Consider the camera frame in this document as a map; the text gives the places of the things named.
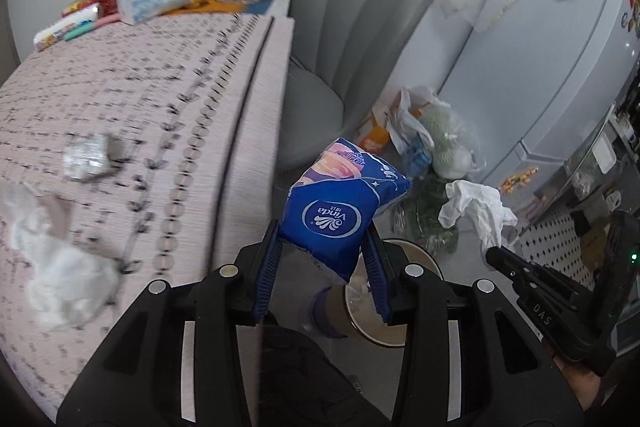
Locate blue Vinda tissue pack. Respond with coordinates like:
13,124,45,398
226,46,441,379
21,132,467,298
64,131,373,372
280,139,410,281

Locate white tissue paper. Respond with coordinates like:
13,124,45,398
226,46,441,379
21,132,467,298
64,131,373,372
1,180,119,329

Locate silver foil wrapper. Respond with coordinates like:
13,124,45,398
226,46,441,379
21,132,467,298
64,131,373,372
62,133,125,182

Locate cream round trash bin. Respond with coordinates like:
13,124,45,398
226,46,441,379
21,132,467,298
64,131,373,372
309,237,445,349

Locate person's right hand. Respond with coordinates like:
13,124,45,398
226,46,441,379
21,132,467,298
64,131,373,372
553,357,601,411

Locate plastic bag of green vegetables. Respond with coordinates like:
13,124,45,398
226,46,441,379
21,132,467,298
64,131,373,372
390,176,459,256

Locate blue label water bottle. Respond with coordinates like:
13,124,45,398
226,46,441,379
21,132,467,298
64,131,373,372
402,139,432,180

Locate orange paper carton bag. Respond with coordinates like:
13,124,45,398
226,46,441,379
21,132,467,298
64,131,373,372
355,98,398,153

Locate orange figurine fridge magnets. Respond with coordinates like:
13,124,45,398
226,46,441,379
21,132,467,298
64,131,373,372
500,167,539,194

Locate white bag with foam nets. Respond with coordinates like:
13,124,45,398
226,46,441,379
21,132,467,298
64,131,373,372
390,88,486,180

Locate light blue refrigerator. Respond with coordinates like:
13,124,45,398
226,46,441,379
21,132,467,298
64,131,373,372
440,0,639,185

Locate grey upholstered dining chair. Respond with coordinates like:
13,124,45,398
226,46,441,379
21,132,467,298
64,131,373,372
277,0,434,172

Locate white candy roll package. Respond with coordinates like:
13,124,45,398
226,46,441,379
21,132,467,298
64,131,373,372
34,3,102,52

